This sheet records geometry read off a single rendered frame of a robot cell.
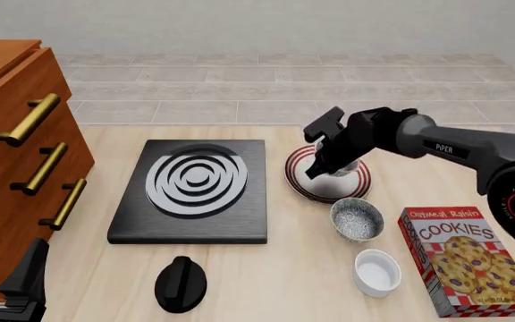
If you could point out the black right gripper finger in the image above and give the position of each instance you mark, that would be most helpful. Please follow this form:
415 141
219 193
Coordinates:
318 169

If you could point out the flat black stove plate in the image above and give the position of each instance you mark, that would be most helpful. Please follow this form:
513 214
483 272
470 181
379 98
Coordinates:
132 201

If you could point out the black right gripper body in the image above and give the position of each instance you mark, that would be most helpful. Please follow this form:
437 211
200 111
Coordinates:
340 151

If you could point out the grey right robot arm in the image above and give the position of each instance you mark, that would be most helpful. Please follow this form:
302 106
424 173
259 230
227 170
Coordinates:
463 147

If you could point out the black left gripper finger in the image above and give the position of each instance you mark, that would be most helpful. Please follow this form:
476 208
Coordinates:
27 271

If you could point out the oatmeal raisin cookies box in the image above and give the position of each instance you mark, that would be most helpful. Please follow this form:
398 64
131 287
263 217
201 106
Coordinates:
472 268

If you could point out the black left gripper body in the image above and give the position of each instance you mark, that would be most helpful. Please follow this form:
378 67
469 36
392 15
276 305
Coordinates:
20 308

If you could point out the patterned speckled bowl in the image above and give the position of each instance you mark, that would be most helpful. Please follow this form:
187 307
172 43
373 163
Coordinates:
357 221

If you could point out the round black stove knob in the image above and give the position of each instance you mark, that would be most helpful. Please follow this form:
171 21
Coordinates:
180 285

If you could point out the white plate with red rings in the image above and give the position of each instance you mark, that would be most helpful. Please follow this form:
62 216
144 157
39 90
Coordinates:
329 189

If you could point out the small white ramekin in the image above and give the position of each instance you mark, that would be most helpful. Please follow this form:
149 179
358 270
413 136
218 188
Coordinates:
377 273

